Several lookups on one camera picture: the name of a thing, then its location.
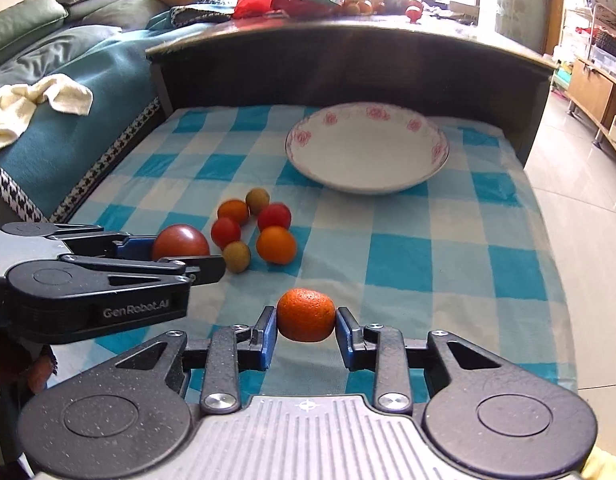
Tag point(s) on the grey green sofa cushion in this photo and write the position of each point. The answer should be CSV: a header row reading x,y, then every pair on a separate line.
x,y
26,22

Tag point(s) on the orange tangerine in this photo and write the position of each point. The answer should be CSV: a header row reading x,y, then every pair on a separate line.
x,y
276,245
234,209
305,315

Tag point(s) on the brown longan back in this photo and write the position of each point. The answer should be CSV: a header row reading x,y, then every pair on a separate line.
x,y
256,200

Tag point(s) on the dark wooden table backboard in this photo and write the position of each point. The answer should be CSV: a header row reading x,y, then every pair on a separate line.
x,y
437,68

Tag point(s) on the teal sofa blanket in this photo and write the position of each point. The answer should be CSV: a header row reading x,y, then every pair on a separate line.
x,y
55,165

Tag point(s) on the white floral bowl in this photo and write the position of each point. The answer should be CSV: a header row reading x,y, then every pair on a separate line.
x,y
367,148

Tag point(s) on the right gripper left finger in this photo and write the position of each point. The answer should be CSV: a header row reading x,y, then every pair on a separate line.
x,y
230,351

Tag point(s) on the red cherry tomato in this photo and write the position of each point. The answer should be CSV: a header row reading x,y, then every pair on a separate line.
x,y
274,214
225,231

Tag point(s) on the blue checkered tablecloth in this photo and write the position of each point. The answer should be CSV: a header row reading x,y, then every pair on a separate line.
x,y
466,251

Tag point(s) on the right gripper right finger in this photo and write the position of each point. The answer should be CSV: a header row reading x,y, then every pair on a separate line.
x,y
381,350

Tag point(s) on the large dark red tomato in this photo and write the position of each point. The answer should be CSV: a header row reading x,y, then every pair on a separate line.
x,y
180,240

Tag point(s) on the red cherry tomato front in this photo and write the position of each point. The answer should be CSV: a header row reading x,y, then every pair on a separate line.
x,y
225,231

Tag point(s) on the wooden tv cabinet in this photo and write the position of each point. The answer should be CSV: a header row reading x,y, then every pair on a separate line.
x,y
592,91

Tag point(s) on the cream cloth on sofa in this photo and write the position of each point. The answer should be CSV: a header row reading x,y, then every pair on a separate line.
x,y
19,102

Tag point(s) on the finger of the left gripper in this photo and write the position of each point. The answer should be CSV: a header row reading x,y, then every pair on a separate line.
x,y
200,270
87,240

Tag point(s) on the red cherry tomato back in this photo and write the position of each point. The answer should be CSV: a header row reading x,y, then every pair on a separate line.
x,y
274,214

